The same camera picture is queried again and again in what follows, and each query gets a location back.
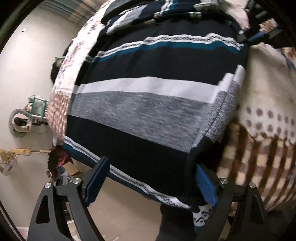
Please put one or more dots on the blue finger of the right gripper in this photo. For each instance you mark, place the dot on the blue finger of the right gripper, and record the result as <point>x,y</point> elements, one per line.
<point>259,37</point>

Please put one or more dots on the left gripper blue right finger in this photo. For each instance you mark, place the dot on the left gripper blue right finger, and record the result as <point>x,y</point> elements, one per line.
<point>207,182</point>

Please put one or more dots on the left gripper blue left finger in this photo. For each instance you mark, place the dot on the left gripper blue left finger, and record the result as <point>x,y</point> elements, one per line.
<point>94,179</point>

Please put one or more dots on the striped navy knit sweater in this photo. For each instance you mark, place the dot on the striped navy knit sweater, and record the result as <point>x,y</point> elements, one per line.
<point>155,95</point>

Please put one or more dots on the cardboard box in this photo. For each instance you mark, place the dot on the cardboard box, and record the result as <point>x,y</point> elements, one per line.
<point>72,170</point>

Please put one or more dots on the teal storage rack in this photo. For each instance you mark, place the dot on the teal storage rack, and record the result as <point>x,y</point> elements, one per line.
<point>36,108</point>

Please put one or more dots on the floor fan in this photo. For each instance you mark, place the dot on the floor fan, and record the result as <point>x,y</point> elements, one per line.
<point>20,123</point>

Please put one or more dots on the left teal curtain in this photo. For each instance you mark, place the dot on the left teal curtain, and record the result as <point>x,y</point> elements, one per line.
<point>77,11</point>

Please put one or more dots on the broom handle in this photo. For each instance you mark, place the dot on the broom handle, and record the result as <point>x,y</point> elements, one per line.
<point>28,152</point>

